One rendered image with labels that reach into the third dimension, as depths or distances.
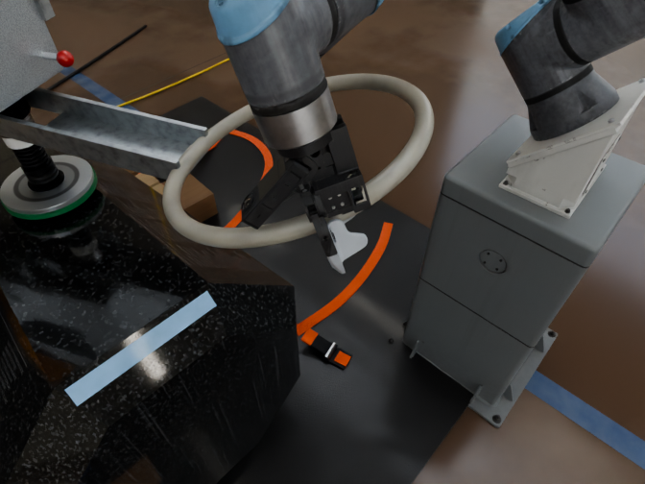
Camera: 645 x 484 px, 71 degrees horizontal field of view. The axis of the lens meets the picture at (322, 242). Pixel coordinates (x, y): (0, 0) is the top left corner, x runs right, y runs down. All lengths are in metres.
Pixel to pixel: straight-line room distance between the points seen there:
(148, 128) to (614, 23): 0.93
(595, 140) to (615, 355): 1.21
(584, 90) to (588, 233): 0.31
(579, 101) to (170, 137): 0.88
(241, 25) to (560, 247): 0.92
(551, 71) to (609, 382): 1.28
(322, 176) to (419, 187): 1.95
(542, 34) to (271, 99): 0.76
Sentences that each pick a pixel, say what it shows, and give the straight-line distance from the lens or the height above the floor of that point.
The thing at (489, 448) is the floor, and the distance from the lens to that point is 1.77.
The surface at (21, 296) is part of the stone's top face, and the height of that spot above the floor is 0.82.
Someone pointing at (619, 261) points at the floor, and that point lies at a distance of 2.49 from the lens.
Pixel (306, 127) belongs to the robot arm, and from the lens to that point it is 0.50.
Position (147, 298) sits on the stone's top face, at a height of 0.82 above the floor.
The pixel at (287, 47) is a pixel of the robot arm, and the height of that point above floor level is 1.40.
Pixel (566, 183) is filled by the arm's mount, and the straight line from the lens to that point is 1.17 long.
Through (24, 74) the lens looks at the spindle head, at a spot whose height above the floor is 1.16.
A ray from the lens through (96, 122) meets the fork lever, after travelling 1.13.
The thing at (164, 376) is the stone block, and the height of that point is 0.75.
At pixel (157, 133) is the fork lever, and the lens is 1.04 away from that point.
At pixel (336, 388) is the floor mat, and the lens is 1.75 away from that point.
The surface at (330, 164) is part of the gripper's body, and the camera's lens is 0.57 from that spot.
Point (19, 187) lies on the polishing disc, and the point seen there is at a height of 0.87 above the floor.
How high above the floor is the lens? 1.60
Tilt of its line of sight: 48 degrees down
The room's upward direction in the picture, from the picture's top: straight up
